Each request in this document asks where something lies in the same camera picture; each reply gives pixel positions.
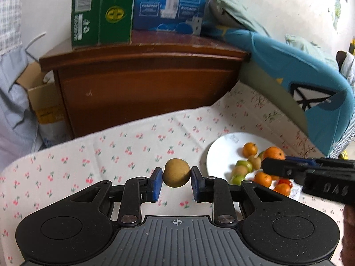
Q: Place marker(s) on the brown longan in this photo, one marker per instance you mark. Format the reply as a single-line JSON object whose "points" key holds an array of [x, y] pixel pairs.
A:
{"points": [[255, 161], [240, 170], [177, 173]]}

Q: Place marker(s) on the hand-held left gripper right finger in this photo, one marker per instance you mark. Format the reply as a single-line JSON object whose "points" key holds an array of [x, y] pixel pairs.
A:
{"points": [[195, 184]]}

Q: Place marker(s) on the cherry print bed sheet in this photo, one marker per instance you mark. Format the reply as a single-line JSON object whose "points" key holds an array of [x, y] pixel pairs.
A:
{"points": [[83, 158]]}

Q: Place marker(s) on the blue white patterned blanket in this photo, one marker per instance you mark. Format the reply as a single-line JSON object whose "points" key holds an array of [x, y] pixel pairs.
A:
{"points": [[345, 141]]}

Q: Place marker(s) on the blue grey striped cloth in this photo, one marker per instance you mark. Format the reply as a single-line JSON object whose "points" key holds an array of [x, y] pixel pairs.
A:
{"points": [[14, 110]]}

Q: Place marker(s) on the light green pillow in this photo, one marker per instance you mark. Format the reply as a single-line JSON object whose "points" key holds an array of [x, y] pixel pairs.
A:
{"points": [[310, 50]]}

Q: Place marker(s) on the green jujube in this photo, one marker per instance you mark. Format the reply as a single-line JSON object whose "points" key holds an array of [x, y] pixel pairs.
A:
{"points": [[237, 180], [245, 165]]}

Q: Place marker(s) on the grey green pillow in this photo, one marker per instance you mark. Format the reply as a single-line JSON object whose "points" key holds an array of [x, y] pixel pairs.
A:
{"points": [[233, 8]]}

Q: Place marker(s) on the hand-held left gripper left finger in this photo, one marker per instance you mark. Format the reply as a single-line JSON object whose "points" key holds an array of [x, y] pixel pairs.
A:
{"points": [[158, 184]]}

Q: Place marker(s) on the red cherry tomato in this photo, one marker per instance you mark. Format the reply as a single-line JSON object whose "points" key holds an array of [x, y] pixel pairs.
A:
{"points": [[284, 181]]}

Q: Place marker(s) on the person's right hand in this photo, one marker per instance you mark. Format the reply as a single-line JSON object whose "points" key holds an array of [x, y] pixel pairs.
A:
{"points": [[349, 235]]}

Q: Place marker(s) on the blue carton box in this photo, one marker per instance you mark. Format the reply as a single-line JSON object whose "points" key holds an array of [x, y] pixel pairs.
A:
{"points": [[169, 2]]}

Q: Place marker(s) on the checked cloth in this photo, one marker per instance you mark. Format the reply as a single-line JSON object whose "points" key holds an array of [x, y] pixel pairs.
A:
{"points": [[11, 19]]}

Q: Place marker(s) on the brown wooden nightstand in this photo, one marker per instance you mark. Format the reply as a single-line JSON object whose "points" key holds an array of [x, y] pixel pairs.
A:
{"points": [[138, 88]]}

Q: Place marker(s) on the floral branch print sheet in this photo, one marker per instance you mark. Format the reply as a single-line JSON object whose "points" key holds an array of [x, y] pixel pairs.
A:
{"points": [[255, 108]]}

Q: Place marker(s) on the white oval plate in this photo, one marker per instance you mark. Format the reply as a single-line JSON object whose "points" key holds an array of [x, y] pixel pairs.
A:
{"points": [[222, 155]]}

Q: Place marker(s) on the brown cardboard box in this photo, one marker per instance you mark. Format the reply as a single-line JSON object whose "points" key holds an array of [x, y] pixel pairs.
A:
{"points": [[47, 102]]}

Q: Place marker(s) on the green carton box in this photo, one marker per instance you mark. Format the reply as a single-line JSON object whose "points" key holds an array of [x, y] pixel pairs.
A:
{"points": [[99, 13]]}

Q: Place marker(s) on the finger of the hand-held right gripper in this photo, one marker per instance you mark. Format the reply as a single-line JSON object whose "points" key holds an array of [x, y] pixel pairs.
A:
{"points": [[332, 164], [280, 169]]}

